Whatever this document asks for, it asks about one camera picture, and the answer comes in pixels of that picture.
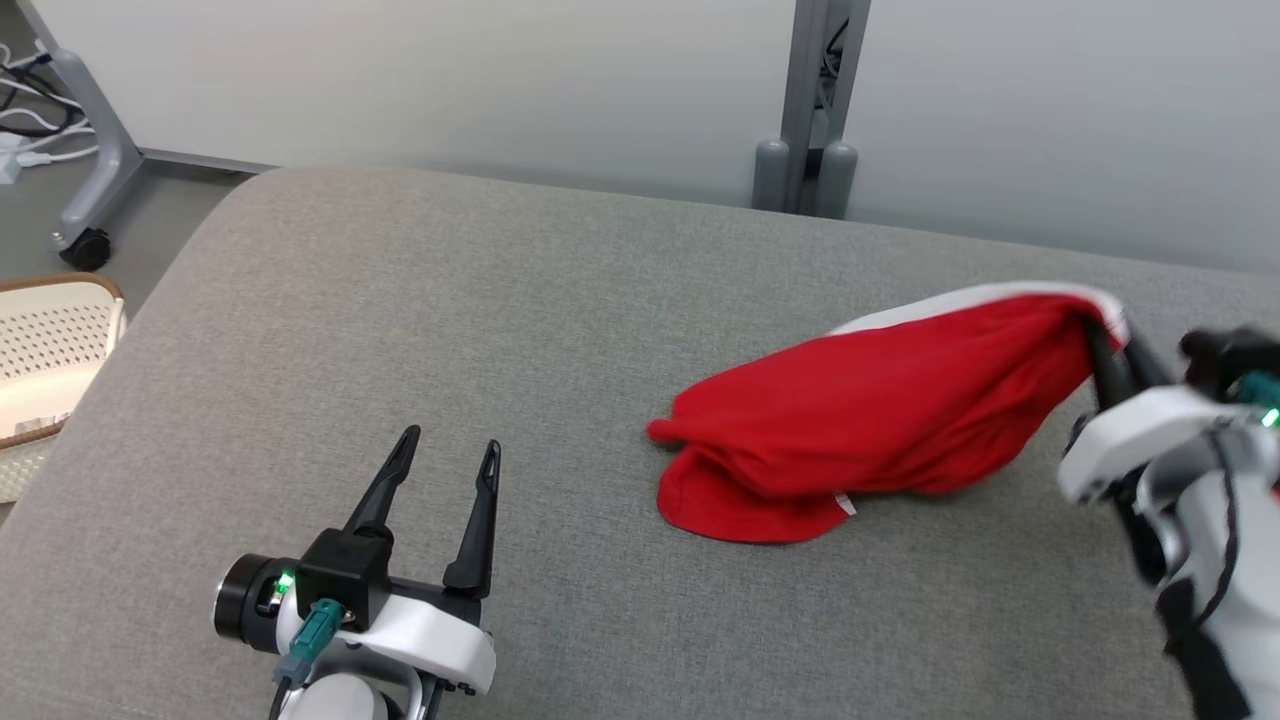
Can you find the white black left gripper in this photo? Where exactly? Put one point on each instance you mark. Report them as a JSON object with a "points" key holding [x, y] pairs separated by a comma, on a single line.
{"points": [[430, 635]]}

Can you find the cream perforated laundry basket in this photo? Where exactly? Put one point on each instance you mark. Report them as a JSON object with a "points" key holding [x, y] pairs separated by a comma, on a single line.
{"points": [[50, 350]]}

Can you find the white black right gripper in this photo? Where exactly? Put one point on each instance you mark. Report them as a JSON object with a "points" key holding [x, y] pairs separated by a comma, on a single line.
{"points": [[1130, 435]]}

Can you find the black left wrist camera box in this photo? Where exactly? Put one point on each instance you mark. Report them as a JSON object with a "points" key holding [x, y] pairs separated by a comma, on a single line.
{"points": [[345, 580]]}

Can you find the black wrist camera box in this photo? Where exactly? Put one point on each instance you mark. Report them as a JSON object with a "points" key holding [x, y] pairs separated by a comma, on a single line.
{"points": [[345, 580], [1225, 355]]}

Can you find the grey metal post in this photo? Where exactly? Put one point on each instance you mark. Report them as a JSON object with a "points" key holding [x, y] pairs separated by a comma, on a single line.
{"points": [[815, 80]]}

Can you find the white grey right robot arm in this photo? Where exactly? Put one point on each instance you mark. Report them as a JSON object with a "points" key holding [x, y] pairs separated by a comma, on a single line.
{"points": [[1250, 600]]}

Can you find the grey metal stand with caster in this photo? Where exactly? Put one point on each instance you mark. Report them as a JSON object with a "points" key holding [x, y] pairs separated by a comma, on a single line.
{"points": [[100, 120]]}

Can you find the red shorts with white stripe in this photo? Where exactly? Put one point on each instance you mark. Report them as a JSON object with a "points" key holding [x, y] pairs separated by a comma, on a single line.
{"points": [[880, 410]]}

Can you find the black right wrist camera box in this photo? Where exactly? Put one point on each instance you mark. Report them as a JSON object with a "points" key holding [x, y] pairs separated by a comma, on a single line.
{"points": [[1225, 355]]}

